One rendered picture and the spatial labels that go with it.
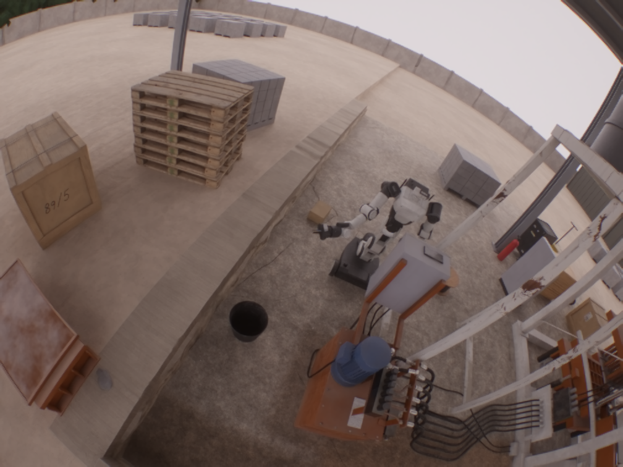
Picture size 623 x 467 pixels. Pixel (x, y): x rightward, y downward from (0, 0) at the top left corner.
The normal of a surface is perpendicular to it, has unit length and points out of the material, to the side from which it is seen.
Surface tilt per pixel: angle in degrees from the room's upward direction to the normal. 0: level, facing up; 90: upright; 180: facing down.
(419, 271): 90
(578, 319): 90
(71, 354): 0
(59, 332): 0
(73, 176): 90
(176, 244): 0
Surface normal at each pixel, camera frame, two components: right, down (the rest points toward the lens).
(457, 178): -0.26, 0.65
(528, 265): -0.96, -0.20
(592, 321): -0.93, -0.37
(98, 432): 0.29, -0.66
